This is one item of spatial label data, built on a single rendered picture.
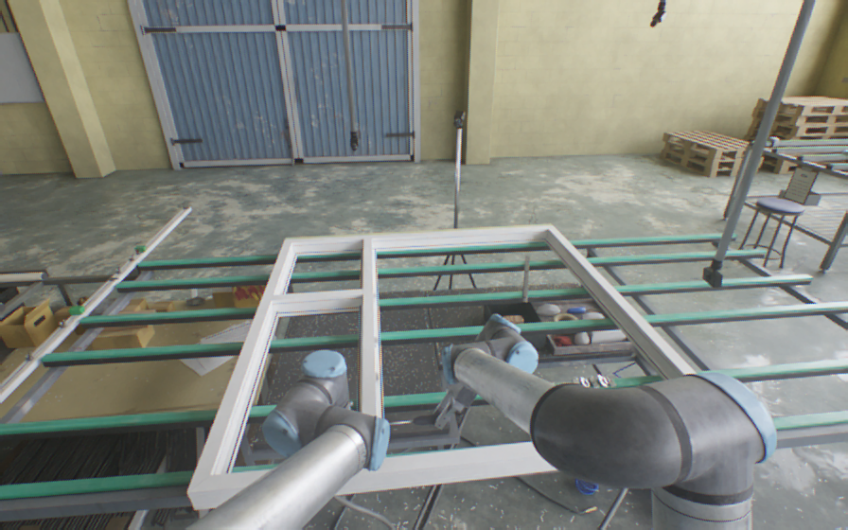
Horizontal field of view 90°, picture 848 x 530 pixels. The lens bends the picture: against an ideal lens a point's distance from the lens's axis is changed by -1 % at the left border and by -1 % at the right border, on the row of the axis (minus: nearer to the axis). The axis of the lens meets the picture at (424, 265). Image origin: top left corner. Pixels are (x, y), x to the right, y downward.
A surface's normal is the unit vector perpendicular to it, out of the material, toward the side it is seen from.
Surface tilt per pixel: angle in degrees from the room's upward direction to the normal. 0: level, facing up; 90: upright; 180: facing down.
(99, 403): 0
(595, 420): 40
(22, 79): 90
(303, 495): 60
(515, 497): 0
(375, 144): 90
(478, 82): 90
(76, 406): 0
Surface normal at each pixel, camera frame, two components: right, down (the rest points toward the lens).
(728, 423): 0.15, -0.36
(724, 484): -0.07, 0.10
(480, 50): 0.10, 0.47
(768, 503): 0.00, -0.88
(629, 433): -0.36, -0.40
